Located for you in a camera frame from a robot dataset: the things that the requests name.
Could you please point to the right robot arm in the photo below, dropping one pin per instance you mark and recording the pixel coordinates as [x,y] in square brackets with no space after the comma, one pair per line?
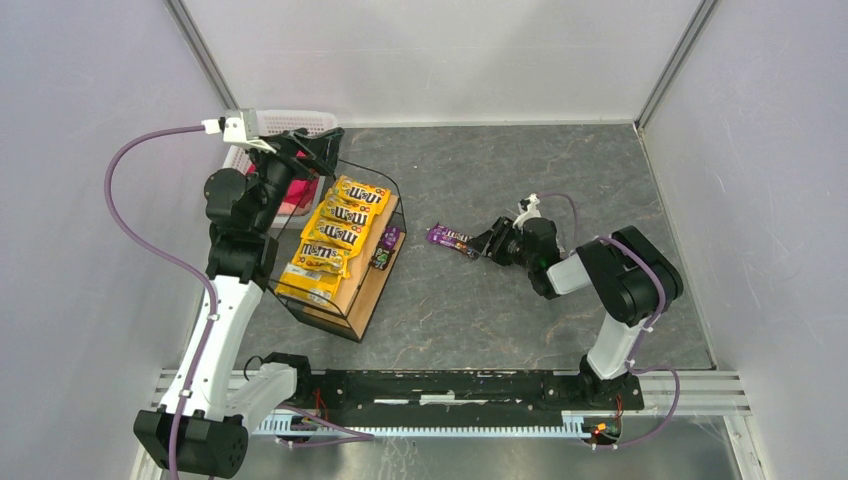
[634,281]

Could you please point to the pink cloth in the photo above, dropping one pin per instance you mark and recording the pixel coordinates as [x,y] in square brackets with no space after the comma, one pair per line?
[278,185]

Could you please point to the right corner aluminium profile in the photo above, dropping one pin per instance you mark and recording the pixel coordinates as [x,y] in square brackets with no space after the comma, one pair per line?
[675,63]

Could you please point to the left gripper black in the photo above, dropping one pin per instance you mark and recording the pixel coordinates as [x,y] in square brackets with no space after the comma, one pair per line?
[303,157]

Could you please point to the corner aluminium profile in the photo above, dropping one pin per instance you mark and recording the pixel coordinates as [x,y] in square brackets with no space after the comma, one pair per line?
[183,19]
[675,63]

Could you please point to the wooden wire shelf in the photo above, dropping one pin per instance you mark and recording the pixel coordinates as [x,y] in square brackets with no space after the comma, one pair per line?
[357,297]

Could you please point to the yellow candy bag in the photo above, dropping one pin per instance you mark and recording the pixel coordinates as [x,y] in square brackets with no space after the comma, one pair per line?
[351,213]
[353,191]
[345,236]
[317,287]
[322,257]

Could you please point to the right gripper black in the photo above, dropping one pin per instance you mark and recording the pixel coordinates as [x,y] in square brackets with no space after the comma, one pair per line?
[496,238]

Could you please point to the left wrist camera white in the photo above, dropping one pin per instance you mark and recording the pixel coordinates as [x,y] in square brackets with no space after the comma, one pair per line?
[238,127]

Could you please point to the yellow candy bag on shelf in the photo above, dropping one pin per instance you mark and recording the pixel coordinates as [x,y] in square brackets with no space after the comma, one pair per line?
[353,191]

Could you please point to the left corner aluminium profile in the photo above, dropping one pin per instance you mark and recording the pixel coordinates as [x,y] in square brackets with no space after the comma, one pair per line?
[183,19]

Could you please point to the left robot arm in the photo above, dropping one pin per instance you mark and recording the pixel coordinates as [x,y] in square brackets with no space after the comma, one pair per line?
[200,427]

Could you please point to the white plastic basket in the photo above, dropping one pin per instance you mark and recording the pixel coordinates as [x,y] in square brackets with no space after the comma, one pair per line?
[291,122]

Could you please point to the small purple candy bag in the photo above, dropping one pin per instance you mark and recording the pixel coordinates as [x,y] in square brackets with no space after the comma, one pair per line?
[390,237]

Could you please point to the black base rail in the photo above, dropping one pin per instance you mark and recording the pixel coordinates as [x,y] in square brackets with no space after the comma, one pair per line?
[461,398]

